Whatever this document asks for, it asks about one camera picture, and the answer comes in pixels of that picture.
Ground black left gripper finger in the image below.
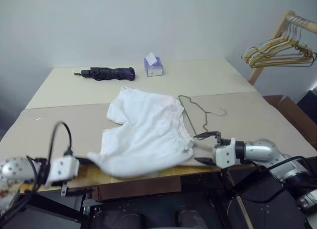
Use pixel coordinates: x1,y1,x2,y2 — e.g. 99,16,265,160
75,156,98,166
60,181,96,198

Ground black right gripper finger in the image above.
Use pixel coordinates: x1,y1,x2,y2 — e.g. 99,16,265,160
193,131,219,141
195,157,217,167

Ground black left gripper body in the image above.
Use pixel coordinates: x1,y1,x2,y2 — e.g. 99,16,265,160
51,175,80,189

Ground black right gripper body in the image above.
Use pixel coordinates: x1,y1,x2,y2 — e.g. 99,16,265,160
213,131,232,148

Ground grey wire hanger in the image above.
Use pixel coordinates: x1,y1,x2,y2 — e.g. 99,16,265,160
177,95,229,137

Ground white shorts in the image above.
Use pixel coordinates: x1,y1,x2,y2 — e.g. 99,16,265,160
87,86,215,179

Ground thin light wooden batten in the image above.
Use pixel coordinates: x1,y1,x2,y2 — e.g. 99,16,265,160
234,194,249,229

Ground brown cardboard box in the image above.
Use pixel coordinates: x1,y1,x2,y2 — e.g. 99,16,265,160
262,95,317,151

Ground black flat panel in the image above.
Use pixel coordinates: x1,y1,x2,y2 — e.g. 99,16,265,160
226,168,302,229

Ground purple white tissue box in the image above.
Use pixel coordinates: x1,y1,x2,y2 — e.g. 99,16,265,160
143,52,165,78

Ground folded dark purple umbrella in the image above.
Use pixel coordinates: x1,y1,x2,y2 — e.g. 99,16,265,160
73,66,137,82

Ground black box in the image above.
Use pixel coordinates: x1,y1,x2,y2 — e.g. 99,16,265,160
296,86,317,121

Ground wooden clothes rack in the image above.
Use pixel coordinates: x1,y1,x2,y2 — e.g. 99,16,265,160
247,10,317,85

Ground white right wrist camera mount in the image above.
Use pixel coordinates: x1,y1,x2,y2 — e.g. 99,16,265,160
213,137,245,170

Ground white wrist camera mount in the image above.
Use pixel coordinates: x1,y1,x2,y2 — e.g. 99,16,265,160
47,156,80,188
213,137,245,170

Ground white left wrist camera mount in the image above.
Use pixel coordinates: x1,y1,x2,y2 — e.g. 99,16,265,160
47,156,80,188

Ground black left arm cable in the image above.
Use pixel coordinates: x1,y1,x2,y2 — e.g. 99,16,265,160
0,120,74,229

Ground orange wire hanger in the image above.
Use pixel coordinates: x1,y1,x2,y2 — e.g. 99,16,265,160
244,15,316,65

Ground white wire hanger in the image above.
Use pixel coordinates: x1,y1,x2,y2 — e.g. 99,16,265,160
241,15,313,63

